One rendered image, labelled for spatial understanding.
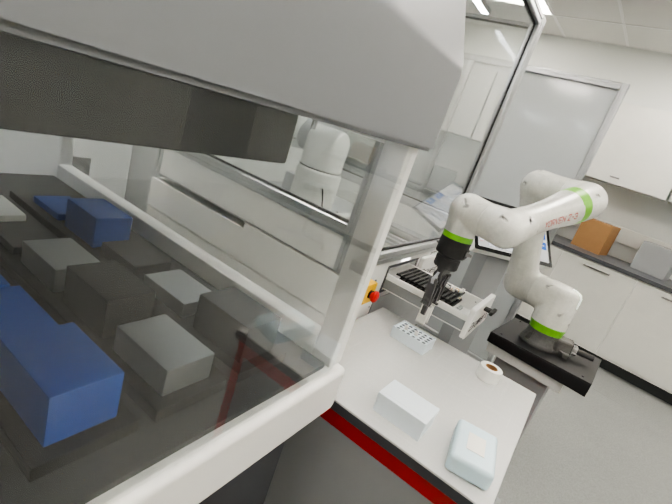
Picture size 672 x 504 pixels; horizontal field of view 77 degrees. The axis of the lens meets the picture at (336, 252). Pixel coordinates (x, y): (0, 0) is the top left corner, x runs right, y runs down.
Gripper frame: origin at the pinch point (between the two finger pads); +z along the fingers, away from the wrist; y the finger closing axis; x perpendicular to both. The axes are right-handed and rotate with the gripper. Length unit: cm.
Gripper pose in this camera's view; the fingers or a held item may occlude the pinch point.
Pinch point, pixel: (425, 313)
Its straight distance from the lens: 140.3
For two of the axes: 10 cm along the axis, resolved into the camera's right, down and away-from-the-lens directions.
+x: -7.7, -4.2, 4.9
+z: -3.0, 9.0, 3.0
